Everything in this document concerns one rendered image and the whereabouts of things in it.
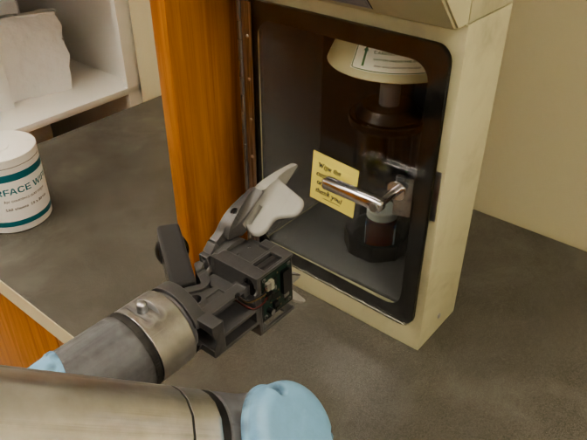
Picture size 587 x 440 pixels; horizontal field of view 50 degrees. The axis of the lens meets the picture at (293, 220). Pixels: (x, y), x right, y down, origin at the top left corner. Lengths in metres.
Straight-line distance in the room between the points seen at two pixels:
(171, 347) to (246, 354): 0.38
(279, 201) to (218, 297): 0.12
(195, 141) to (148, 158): 0.49
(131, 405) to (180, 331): 0.18
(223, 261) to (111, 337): 0.13
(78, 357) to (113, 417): 0.16
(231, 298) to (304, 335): 0.38
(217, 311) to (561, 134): 0.77
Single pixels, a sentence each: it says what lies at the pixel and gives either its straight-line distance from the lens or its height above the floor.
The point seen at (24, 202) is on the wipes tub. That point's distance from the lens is 1.22.
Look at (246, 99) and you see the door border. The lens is 0.90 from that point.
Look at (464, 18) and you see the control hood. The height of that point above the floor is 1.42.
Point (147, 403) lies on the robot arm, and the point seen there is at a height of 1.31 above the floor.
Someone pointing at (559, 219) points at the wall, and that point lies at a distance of 1.24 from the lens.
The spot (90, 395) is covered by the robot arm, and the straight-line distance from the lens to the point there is 0.37.
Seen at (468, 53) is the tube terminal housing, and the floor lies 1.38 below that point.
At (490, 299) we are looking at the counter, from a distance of 1.05.
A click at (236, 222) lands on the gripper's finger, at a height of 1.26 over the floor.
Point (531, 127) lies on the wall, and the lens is 1.19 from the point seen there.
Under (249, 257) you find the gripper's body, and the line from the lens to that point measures 0.61.
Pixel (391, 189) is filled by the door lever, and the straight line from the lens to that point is 0.77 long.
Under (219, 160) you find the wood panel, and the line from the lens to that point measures 0.99.
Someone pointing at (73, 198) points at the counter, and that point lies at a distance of 1.32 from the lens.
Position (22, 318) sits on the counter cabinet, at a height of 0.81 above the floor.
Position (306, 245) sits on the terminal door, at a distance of 0.94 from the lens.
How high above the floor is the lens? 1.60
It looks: 34 degrees down
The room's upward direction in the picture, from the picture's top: straight up
